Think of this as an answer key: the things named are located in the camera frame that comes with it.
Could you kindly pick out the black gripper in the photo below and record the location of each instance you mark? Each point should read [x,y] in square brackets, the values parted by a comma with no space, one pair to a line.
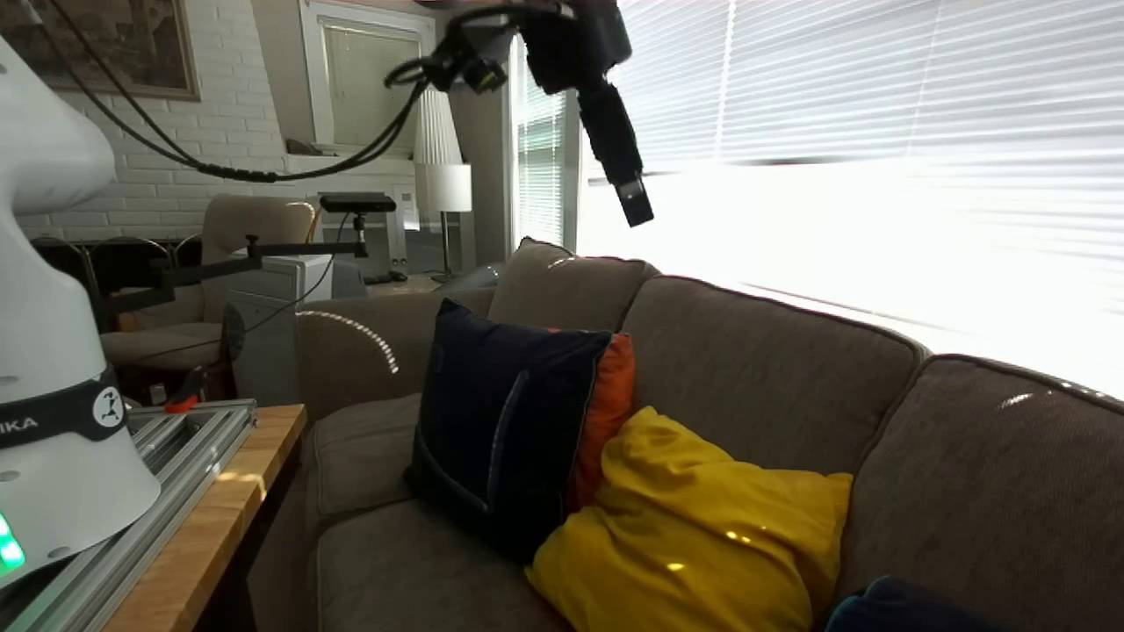
[573,39]

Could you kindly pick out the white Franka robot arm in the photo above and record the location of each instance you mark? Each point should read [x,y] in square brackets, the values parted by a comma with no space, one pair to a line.
[55,353]

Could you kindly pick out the white floor lamp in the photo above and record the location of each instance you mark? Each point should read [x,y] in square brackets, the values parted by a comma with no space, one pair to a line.
[444,176]

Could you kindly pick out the orange pillow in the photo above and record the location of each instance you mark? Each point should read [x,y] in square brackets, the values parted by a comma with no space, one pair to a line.
[610,410]

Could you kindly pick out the black stool stand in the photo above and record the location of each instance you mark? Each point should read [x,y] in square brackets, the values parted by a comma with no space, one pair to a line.
[356,201]

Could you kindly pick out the grey-brown fabric sofa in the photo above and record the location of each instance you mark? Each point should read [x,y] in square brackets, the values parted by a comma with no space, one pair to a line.
[760,373]

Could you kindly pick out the white window blinds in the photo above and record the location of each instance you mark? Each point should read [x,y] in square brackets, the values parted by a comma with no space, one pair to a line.
[889,162]

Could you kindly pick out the beige armchair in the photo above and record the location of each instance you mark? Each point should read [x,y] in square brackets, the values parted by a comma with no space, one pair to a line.
[250,229]

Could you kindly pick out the grey box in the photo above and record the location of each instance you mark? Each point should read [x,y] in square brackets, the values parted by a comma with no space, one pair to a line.
[275,338]

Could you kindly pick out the small dark blue pillow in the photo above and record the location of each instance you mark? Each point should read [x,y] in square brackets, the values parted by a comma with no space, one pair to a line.
[902,610]

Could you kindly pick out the wooden table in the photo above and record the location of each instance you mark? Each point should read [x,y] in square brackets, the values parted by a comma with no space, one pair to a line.
[212,529]

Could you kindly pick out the framed wall picture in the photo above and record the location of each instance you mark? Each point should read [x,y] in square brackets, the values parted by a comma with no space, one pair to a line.
[117,39]

